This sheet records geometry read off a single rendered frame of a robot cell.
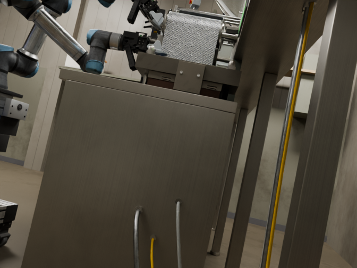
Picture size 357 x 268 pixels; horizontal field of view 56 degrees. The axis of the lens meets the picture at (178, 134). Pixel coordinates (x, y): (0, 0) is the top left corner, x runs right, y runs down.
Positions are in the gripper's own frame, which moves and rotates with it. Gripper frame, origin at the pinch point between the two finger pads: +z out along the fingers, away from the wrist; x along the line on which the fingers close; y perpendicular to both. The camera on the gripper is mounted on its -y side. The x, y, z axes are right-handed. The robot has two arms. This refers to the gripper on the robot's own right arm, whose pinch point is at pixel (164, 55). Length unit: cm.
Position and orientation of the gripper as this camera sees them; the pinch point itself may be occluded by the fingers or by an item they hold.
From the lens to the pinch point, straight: 151.9
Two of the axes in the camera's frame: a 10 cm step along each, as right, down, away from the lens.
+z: 9.8, 2.0, -0.9
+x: 0.8, 0.8, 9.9
